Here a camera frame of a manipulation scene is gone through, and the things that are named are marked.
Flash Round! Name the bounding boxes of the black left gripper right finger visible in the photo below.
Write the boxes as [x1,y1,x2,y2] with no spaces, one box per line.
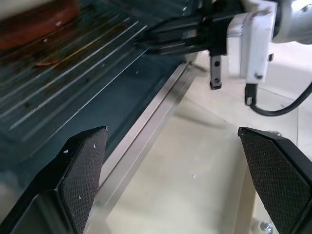
[237,126,312,234]

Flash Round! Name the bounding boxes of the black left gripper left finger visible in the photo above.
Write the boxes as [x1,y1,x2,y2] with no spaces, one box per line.
[0,126,108,234]

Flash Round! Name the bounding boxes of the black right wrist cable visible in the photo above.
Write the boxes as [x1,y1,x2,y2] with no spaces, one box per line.
[244,82,312,117]

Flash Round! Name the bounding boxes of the toaster oven glass door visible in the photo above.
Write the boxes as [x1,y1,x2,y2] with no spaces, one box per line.
[0,52,195,213]

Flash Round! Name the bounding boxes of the reddish brown sausage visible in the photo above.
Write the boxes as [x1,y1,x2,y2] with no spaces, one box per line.
[0,0,79,51]

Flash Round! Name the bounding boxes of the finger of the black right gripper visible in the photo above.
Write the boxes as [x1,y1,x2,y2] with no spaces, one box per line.
[135,36,211,56]
[145,15,204,38]

